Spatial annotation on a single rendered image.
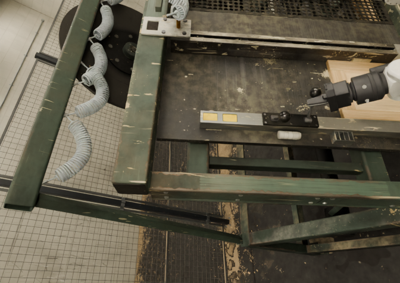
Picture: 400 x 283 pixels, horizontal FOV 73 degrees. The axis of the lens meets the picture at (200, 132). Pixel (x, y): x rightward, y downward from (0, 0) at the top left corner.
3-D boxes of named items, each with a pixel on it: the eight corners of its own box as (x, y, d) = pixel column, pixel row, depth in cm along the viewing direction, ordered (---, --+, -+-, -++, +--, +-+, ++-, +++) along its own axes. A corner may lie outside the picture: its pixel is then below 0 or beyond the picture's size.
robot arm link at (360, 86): (328, 100, 81) (374, 89, 76) (321, 75, 86) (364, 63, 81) (333, 120, 91) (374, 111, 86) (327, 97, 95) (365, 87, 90)
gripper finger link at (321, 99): (306, 99, 92) (326, 94, 89) (308, 107, 90) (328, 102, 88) (305, 97, 91) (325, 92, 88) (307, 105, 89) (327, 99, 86)
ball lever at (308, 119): (313, 126, 95) (325, 90, 89) (303, 125, 95) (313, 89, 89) (309, 120, 99) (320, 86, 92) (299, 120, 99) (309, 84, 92)
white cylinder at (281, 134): (277, 140, 97) (299, 141, 98) (280, 136, 95) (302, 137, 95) (276, 133, 99) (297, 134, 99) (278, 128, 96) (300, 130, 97)
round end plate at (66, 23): (186, 125, 164) (40, 72, 126) (181, 129, 169) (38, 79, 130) (190, 34, 204) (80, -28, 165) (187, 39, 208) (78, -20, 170)
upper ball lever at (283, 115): (278, 124, 97) (292, 123, 84) (267, 123, 97) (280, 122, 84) (278, 113, 97) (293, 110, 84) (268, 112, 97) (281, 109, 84)
